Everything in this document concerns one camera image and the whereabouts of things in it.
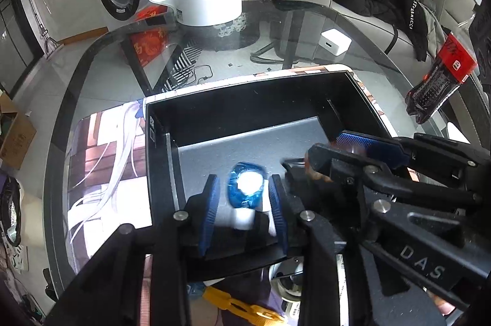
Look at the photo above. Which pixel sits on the black cardboard box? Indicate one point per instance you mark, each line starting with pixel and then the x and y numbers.
pixel 249 107

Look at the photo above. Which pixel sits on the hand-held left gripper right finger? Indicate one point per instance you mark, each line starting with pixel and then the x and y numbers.
pixel 278 211

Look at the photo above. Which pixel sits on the brown cardboard box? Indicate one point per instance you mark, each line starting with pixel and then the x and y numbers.
pixel 17 134

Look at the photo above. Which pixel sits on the black metal table leg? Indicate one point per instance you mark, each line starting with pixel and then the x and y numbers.
pixel 132 57
pixel 285 42

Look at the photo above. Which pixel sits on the black white striped mat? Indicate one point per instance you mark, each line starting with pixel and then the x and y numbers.
pixel 186 65

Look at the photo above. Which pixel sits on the round grey metal device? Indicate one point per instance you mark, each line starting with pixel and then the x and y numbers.
pixel 285 287

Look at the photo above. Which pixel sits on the white charger cube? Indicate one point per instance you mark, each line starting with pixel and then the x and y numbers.
pixel 335 42

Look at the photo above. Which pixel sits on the red floor mat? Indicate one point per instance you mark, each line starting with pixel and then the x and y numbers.
pixel 147 46

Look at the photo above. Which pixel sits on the person's right hand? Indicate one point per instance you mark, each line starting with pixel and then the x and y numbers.
pixel 441 306

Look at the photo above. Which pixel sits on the white lace coaster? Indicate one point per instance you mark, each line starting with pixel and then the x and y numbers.
pixel 230 28

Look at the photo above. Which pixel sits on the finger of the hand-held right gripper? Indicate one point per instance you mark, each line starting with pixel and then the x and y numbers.
pixel 368 145
pixel 337 165

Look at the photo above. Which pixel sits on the small blue white gadget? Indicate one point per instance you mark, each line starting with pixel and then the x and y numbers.
pixel 245 184

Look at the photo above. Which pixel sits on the yellow plastic item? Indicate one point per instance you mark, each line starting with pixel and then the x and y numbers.
pixel 238 306

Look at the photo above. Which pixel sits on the printed desk mat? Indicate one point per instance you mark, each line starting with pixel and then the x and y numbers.
pixel 107 165

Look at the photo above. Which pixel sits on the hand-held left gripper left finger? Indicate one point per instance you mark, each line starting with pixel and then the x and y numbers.
pixel 211 211

